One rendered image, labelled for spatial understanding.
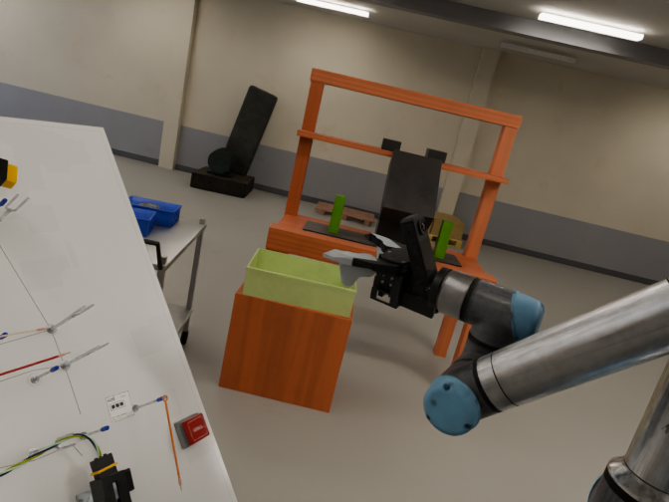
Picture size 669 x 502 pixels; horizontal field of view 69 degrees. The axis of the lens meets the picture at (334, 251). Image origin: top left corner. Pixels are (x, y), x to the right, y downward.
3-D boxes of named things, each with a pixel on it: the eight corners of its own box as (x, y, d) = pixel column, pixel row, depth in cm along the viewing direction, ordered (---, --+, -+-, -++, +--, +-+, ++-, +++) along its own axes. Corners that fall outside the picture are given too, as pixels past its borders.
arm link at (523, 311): (524, 361, 72) (543, 308, 70) (453, 331, 77) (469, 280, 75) (533, 346, 79) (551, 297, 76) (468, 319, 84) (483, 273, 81)
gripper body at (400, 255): (365, 297, 86) (428, 324, 80) (373, 252, 82) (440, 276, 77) (385, 284, 92) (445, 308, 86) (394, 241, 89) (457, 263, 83)
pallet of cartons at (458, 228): (454, 239, 964) (461, 217, 952) (461, 250, 874) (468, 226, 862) (390, 223, 970) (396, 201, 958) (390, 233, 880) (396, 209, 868)
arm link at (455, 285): (467, 285, 75) (483, 270, 81) (439, 275, 77) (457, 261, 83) (455, 327, 78) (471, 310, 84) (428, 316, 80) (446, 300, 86)
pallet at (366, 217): (374, 219, 971) (375, 214, 969) (373, 227, 895) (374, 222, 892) (318, 205, 977) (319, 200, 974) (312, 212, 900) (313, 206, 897)
